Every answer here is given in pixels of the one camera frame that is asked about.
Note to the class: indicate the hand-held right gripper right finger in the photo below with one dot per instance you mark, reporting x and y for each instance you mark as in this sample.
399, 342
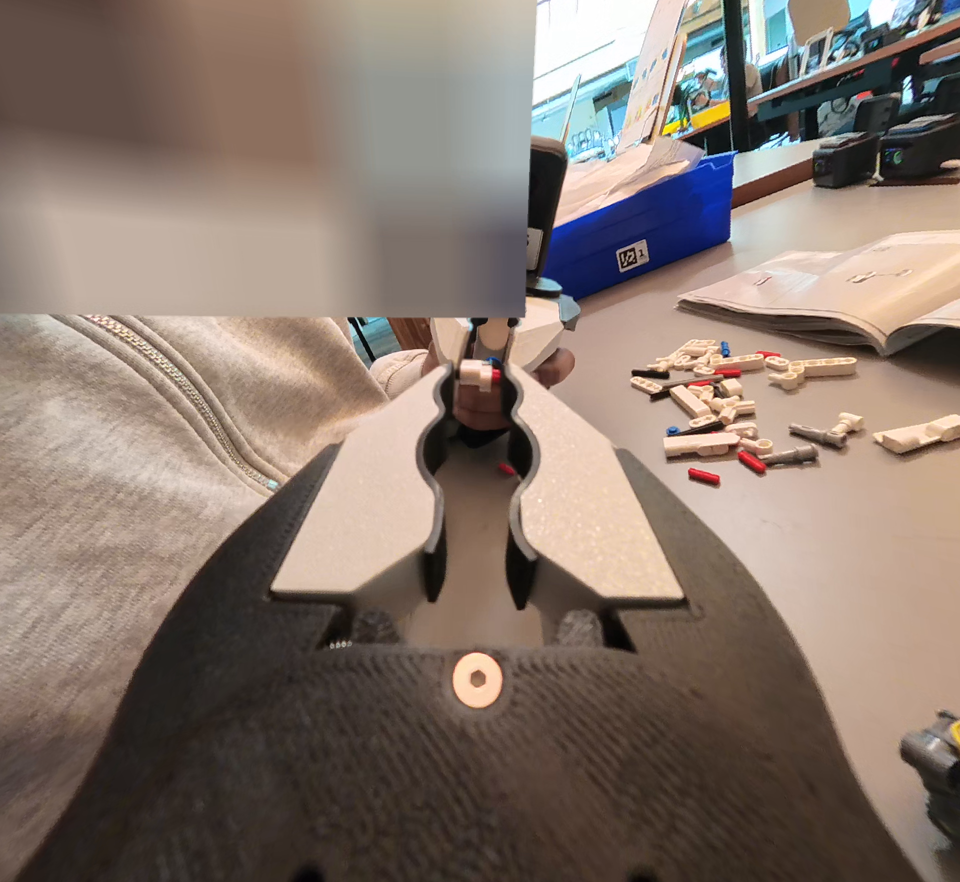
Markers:
600, 522

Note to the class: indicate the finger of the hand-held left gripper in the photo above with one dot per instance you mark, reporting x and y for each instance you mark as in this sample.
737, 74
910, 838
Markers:
540, 334
450, 338

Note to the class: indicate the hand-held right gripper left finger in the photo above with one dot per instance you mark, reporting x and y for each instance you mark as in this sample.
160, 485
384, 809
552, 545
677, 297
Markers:
360, 522

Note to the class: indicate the small white lego assembly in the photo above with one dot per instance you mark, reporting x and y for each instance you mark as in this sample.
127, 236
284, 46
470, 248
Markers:
472, 374

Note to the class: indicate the person's left forearm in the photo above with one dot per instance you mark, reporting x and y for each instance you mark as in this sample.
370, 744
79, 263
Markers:
397, 372

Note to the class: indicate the pile of loose lego pieces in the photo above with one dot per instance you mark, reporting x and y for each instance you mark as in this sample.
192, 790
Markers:
686, 398

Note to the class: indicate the grey lego axle pin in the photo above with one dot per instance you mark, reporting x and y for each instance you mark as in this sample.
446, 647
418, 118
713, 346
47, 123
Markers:
795, 455

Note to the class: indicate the grey lego connector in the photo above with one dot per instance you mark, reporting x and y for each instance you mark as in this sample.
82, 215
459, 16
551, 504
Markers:
814, 432

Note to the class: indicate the long white lego panel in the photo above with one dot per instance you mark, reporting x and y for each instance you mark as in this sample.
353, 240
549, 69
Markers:
919, 436

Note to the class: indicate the lego airplane model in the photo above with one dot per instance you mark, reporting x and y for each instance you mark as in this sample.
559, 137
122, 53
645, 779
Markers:
930, 754

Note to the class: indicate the person's left hand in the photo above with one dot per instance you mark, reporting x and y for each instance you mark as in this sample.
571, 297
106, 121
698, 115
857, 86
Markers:
480, 413

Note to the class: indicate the white paper sheets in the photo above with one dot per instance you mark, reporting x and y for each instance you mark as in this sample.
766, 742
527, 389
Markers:
637, 173

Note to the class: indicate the blue plastic bin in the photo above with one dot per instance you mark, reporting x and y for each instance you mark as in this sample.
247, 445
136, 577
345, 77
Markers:
675, 214

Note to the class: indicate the printed cardboard sheet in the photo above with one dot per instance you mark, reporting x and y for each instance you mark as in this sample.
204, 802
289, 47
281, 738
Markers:
667, 34

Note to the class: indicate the grey zip hoodie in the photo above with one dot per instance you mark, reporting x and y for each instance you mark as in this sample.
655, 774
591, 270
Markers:
112, 484

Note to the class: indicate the black metal pole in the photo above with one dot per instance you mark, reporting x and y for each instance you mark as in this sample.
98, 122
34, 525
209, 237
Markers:
733, 34

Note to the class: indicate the open instruction booklet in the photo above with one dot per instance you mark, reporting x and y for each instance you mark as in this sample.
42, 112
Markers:
810, 297

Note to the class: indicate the black battery charger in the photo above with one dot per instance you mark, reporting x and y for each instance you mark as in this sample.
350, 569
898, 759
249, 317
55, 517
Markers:
844, 162
919, 147

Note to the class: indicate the long workbench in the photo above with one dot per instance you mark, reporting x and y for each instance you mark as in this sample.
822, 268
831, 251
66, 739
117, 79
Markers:
862, 64

